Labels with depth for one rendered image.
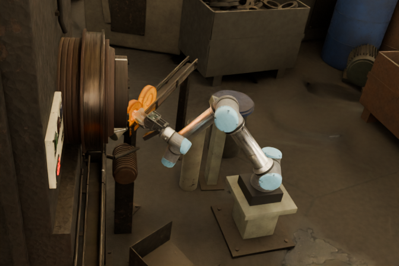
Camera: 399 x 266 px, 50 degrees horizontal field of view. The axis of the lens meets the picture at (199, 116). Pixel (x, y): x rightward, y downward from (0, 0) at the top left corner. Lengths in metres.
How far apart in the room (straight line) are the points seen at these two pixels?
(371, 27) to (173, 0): 2.03
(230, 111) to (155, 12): 2.47
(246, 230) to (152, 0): 2.54
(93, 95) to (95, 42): 0.20
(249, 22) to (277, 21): 0.30
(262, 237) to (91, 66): 1.63
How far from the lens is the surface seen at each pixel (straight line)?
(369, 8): 4.72
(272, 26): 4.08
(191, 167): 2.75
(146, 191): 2.87
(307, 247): 2.78
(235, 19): 3.83
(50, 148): 1.27
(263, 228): 2.65
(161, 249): 1.79
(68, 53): 1.56
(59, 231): 1.50
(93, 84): 1.48
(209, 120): 2.24
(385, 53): 4.03
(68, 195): 1.61
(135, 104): 2.26
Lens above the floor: 2.00
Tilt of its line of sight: 34 degrees down
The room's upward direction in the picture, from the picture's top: 8 degrees clockwise
